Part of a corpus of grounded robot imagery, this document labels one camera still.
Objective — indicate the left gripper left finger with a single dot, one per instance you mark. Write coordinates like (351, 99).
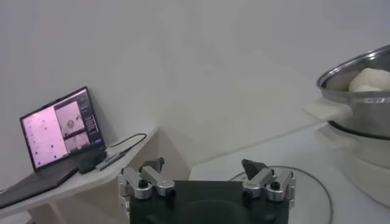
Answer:
(158, 181)

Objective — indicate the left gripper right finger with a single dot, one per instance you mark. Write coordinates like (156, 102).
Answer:
(262, 179)

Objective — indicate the round glass pot lid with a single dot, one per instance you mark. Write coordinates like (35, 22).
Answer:
(310, 198)

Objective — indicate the perforated steel steamer basket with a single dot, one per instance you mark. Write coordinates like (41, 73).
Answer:
(368, 118)

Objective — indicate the grey usb hub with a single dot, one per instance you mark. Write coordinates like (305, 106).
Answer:
(110, 159)

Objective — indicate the white side table with mouse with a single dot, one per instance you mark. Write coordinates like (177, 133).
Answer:
(97, 179)

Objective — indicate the black computer mouse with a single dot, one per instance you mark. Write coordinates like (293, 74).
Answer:
(91, 161)

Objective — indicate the white electric cooker pot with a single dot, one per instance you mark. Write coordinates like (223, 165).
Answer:
(365, 158)

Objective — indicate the black laptop with bright screen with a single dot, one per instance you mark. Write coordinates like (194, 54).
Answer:
(48, 137)

